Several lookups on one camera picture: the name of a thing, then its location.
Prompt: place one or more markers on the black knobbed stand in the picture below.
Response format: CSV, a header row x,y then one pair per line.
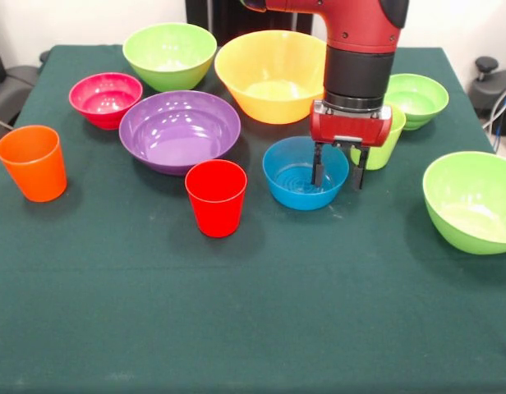
x,y
487,65

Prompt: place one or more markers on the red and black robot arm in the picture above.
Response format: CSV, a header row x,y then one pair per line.
x,y
360,61

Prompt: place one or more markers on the dark green tablecloth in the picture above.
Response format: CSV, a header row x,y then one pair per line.
x,y
253,308

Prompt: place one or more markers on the blue bowl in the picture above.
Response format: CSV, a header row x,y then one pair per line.
x,y
290,193

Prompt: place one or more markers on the small green bowl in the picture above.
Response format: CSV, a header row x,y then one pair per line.
x,y
421,98

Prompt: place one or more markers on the purple bowl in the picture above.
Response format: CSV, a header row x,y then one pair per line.
x,y
175,131

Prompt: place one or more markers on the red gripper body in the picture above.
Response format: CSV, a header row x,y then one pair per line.
x,y
349,127

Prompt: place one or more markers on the grey chair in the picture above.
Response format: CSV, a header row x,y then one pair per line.
x,y
8,94

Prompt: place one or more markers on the small black armrest pad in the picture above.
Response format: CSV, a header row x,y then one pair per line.
x,y
44,56

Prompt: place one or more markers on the large light green bowl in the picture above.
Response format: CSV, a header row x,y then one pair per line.
x,y
166,49
462,230

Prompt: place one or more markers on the red cup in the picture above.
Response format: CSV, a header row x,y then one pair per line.
x,y
216,213

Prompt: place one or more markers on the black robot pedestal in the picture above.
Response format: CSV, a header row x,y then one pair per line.
x,y
220,20

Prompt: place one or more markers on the orange cup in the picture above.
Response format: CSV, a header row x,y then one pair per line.
x,y
35,176

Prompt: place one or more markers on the pink bowl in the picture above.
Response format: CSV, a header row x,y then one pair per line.
x,y
105,117

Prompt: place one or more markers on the large yellow bowl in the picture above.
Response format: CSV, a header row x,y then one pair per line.
x,y
269,102

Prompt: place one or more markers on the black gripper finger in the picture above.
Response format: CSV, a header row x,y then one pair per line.
x,y
358,176
317,174

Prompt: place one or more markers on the yellow-green cup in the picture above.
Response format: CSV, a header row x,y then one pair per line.
x,y
380,158

